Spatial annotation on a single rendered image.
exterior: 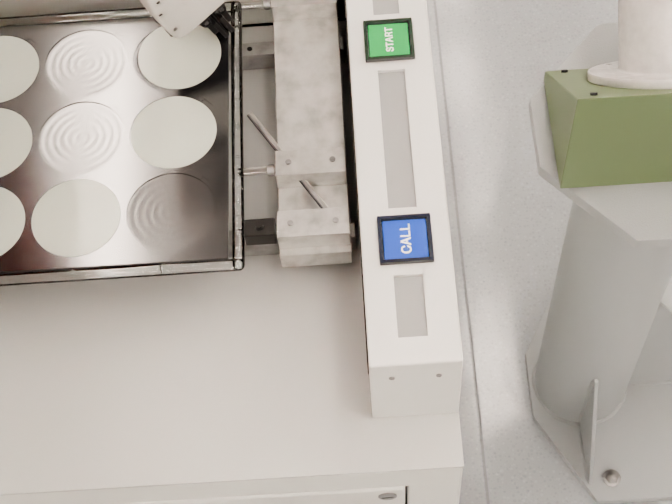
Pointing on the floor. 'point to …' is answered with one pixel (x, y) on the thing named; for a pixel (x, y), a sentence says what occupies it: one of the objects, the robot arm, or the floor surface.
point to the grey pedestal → (607, 323)
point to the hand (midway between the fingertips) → (217, 19)
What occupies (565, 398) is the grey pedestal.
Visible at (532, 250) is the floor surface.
